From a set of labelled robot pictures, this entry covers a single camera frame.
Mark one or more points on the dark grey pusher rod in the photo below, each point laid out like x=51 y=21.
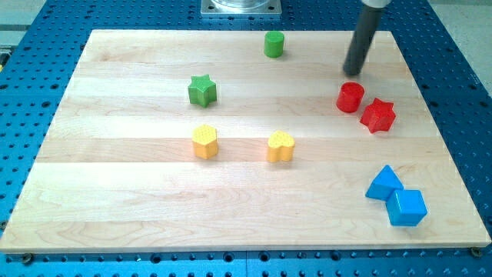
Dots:
x=366 y=27

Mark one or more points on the blue perforated table plate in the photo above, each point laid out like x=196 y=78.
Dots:
x=446 y=45

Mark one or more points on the yellow heart block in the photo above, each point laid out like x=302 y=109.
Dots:
x=280 y=147

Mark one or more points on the red cylinder block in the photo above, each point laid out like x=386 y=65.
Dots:
x=350 y=97

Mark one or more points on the green cylinder block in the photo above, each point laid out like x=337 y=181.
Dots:
x=273 y=44

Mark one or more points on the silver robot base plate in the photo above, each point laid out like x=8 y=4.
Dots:
x=240 y=8

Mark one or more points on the red star block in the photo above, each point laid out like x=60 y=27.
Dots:
x=378 y=116

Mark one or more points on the wooden board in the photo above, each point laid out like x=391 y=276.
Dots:
x=117 y=170

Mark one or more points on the green star block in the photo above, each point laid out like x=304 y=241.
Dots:
x=202 y=90

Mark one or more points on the white tool holder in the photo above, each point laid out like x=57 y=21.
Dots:
x=376 y=3

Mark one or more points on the yellow hexagon block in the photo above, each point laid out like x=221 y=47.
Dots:
x=205 y=141

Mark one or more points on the blue cube block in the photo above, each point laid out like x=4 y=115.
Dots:
x=406 y=207

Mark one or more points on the blue triangle block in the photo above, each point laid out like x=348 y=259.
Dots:
x=384 y=184

